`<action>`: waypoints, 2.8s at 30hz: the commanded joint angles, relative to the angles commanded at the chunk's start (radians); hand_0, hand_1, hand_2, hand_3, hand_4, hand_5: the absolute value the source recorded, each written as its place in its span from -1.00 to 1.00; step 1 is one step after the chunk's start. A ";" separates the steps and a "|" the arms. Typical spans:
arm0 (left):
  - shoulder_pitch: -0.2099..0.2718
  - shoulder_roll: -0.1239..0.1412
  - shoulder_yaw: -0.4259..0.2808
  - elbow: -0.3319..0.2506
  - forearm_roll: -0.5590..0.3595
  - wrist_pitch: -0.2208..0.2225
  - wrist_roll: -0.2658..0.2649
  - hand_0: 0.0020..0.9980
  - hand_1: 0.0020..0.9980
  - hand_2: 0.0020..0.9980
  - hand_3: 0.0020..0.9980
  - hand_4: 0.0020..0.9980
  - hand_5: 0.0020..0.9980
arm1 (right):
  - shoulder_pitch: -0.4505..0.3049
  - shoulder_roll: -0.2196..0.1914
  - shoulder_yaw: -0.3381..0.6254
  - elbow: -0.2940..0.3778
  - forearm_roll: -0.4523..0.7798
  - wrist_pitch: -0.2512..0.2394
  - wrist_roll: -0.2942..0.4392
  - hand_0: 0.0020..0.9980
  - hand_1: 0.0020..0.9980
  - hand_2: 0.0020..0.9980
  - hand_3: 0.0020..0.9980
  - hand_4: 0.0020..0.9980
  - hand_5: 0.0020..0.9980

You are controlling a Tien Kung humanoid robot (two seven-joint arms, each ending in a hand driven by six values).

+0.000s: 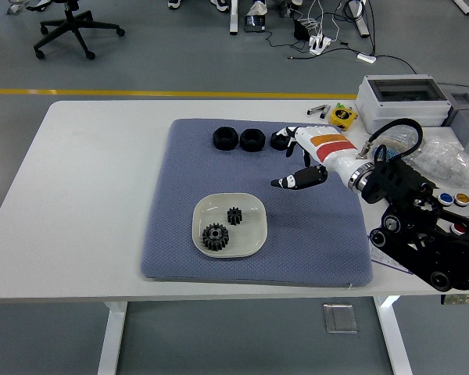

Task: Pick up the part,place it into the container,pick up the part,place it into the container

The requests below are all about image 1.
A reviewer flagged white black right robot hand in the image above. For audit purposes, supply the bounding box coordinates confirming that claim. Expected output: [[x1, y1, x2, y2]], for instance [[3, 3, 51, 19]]
[[270, 124, 371, 191]]

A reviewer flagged small black hex nut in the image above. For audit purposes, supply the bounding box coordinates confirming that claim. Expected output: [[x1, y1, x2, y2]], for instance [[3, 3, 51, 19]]
[[270, 131, 290, 152]]

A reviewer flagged small black gear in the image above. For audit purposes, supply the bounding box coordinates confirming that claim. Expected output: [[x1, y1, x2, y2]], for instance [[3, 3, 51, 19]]
[[226, 206, 243, 227]]

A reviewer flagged large black gear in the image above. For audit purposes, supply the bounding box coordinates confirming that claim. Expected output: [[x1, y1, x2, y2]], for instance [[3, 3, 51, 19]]
[[202, 222, 231, 251]]

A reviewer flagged large black hex nut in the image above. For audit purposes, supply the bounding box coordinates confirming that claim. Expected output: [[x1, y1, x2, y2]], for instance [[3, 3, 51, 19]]
[[239, 127, 266, 152], [212, 126, 238, 152]]

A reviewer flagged white flat box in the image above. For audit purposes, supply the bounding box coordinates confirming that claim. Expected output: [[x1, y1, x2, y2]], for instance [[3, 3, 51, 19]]
[[417, 125, 464, 152]]

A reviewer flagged grey box with dark window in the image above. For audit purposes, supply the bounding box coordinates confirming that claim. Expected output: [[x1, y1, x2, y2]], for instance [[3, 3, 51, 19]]
[[440, 86, 469, 128]]

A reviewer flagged yellow tape measure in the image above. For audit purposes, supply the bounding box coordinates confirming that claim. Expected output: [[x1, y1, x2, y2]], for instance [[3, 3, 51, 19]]
[[328, 108, 359, 132]]

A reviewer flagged bag of blue resistors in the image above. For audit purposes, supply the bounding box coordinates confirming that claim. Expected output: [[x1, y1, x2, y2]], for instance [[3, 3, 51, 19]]
[[374, 130, 419, 157]]

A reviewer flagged white power strip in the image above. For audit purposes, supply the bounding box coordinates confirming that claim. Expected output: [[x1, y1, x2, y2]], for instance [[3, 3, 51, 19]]
[[309, 34, 333, 55]]

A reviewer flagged grey-blue textured mat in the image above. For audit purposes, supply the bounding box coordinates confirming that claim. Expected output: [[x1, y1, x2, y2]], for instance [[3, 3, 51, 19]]
[[139, 118, 375, 289]]

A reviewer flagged white square dish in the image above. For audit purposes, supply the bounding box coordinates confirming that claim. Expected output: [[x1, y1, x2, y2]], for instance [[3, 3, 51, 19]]
[[192, 192, 268, 259]]

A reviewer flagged black power brick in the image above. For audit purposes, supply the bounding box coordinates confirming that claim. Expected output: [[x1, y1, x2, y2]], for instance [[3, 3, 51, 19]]
[[293, 18, 317, 41]]

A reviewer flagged bag of clear plastic parts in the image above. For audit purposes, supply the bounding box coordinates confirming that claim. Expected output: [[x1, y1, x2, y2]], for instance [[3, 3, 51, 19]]
[[412, 136, 469, 188]]

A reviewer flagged purple white label card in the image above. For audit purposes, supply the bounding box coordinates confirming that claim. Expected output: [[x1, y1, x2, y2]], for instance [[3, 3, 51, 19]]
[[369, 244, 414, 274]]

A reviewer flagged black device with screen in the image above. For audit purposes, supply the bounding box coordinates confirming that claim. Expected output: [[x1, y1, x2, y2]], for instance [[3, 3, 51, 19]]
[[244, 14, 267, 34]]

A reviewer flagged grey panel with coloured buttons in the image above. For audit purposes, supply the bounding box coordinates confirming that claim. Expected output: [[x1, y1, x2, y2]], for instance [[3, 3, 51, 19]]
[[433, 177, 469, 235]]

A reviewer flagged clear floor plate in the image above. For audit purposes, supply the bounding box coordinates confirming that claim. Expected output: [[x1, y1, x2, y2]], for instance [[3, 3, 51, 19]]
[[322, 302, 359, 334]]

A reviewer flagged yellow floor tape line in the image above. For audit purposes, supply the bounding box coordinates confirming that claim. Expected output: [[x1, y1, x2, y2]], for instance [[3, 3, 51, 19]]
[[0, 88, 359, 98]]

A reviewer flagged white table leg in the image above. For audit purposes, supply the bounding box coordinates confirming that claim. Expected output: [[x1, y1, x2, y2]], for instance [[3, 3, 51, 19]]
[[97, 300, 128, 375], [373, 295, 414, 375]]

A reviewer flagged black office chair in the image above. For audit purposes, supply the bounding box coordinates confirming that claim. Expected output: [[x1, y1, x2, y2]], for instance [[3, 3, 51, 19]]
[[25, 0, 126, 61]]

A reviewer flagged grey enclosure with clear lid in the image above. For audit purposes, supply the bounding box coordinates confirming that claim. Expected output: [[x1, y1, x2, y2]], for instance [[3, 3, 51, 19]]
[[354, 74, 453, 136]]

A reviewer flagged black floor cable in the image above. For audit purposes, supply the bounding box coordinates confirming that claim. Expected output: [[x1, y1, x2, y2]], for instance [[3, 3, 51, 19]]
[[287, 0, 419, 75]]

